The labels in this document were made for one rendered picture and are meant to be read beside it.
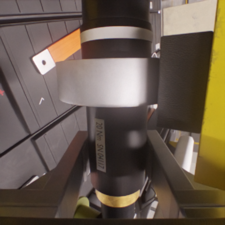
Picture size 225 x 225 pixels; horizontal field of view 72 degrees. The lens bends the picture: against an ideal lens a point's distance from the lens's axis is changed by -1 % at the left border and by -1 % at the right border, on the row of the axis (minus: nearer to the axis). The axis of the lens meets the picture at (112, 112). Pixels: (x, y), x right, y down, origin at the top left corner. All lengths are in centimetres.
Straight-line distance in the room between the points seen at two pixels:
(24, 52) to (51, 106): 8
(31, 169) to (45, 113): 9
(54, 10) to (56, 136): 19
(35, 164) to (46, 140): 4
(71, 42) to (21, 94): 11
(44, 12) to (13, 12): 5
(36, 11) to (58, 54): 6
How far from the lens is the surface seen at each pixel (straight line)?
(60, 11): 29
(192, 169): 627
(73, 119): 29
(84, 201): 23
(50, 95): 25
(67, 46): 27
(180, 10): 440
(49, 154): 27
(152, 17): 67
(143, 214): 49
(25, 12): 25
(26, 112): 24
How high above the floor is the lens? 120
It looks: 30 degrees down
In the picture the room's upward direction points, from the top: 98 degrees clockwise
